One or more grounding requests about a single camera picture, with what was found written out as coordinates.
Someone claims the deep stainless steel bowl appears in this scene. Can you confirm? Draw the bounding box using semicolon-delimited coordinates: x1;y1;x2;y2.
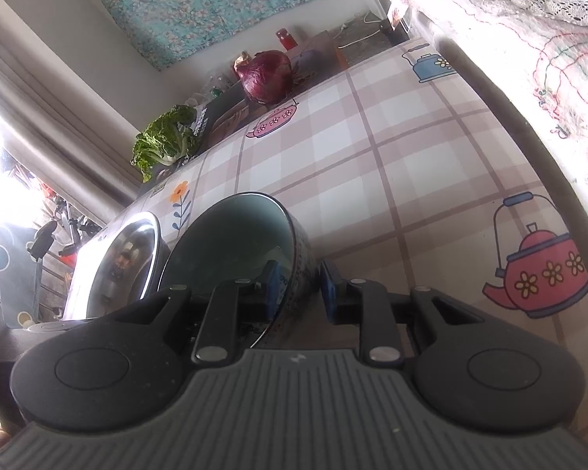
61;210;170;321

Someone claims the blue circle print cloth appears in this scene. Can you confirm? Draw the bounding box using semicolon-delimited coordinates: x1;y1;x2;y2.
0;225;46;330

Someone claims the green leafy cabbage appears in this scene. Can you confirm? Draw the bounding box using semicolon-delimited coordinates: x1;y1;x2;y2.
131;104;201;183

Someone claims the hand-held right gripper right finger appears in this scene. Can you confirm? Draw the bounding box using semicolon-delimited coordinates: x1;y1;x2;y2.
319;259;477;368

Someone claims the white cable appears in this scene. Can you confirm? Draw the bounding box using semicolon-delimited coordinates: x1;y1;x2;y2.
336;10;394;51

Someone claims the beige curtain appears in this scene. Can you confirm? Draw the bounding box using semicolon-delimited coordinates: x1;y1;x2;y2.
0;10;154;228

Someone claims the pink stitched blanket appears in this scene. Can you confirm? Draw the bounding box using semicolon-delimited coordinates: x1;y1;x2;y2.
355;0;588;201

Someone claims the printed cardboard box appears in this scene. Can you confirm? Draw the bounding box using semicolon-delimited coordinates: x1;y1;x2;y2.
293;30;350;78

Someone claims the plaid printed tablecloth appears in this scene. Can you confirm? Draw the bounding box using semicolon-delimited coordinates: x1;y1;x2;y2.
61;36;588;358

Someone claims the dark green ceramic bowl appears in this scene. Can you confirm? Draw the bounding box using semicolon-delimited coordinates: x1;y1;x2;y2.
157;192;319;351

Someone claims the red cabbage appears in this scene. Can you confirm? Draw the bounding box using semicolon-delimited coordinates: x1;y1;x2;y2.
234;50;293;105

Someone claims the teal floral wall cloth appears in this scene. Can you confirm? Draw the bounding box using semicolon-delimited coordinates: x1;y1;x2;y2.
78;0;324;72

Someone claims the black bicycle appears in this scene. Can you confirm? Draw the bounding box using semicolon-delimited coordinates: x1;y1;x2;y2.
26;196;103;266

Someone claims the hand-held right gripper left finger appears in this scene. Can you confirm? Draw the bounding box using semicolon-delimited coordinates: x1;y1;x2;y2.
144;260;280;368

